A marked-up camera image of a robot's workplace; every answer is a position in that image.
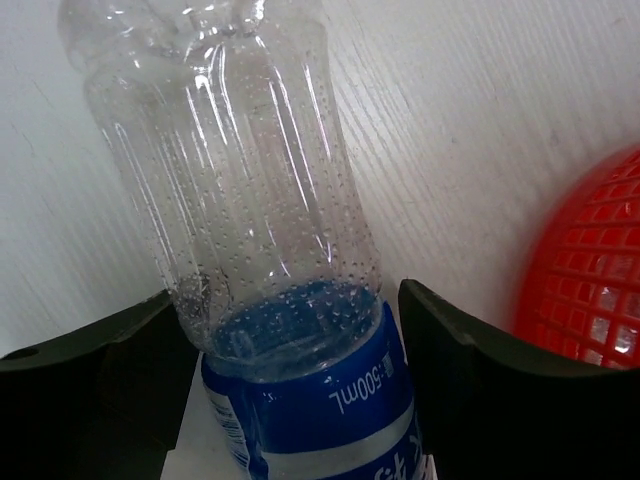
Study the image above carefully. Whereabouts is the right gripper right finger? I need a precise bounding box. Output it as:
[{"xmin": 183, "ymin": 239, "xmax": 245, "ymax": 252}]
[{"xmin": 398, "ymin": 279, "xmax": 639, "ymax": 479}]

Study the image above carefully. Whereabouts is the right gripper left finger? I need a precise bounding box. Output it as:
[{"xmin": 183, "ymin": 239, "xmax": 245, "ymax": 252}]
[{"xmin": 1, "ymin": 292, "xmax": 198, "ymax": 479}]

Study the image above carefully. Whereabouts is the clear bottle blue label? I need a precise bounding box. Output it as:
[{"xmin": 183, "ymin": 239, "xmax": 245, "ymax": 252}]
[{"xmin": 58, "ymin": 1, "xmax": 433, "ymax": 479}]

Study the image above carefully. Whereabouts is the red plastic mesh basket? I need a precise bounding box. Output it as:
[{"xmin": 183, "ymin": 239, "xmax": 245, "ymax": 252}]
[{"xmin": 512, "ymin": 145, "xmax": 639, "ymax": 369}]

